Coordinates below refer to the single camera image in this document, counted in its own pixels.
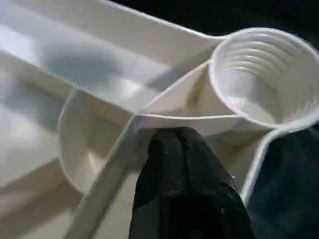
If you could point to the black glossy mat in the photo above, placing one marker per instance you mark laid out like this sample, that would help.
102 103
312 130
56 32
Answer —
286 174

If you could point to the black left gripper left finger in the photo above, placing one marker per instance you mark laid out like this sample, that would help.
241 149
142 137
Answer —
159 174

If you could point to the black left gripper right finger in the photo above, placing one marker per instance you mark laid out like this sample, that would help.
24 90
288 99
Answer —
209 194

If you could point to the white plastic table top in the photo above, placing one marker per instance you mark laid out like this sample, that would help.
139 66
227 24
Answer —
74 49

